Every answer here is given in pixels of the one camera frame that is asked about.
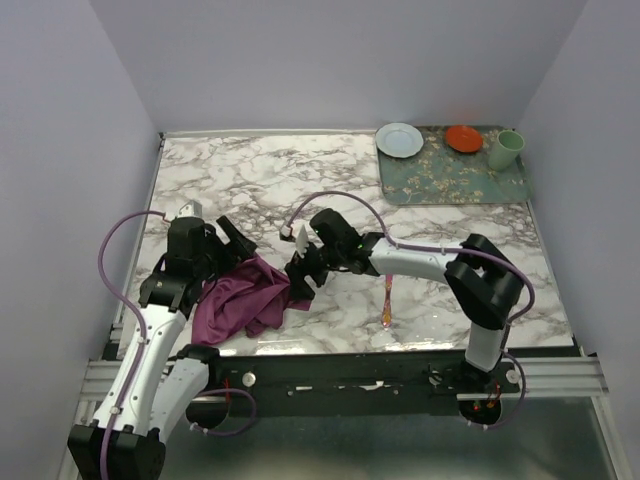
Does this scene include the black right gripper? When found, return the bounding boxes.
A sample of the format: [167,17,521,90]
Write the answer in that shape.
[284,234,344,302]

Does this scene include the purple cloth napkin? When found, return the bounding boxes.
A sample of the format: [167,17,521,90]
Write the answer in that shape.
[191,255,311,346]

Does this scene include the iridescent purple knife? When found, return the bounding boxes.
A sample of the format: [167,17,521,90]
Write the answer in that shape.
[381,275,393,328]

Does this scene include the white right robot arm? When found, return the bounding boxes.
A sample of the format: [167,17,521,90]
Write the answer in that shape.
[281,208,526,392]

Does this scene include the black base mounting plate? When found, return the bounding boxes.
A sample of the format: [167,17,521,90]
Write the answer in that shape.
[164,349,526,419]

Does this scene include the light blue plate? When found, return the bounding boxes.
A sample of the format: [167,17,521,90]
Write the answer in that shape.
[375,122,424,159]

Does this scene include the floral green tray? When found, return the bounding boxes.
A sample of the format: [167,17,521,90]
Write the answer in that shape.
[377,125,532,206]

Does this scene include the orange bowl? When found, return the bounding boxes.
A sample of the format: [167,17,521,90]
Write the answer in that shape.
[445,125,484,154]

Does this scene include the green cup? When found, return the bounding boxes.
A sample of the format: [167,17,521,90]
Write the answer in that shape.
[488,130,525,171]

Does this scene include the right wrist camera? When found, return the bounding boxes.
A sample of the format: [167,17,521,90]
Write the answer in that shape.
[295,225,310,258]

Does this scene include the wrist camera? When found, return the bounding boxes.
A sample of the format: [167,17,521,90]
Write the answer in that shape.
[295,225,310,258]
[174,200,203,219]

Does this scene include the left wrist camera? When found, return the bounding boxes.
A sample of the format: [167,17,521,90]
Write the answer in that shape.
[174,200,203,219]

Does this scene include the aluminium frame rail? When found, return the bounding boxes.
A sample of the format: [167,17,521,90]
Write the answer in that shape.
[80,357,609,402]

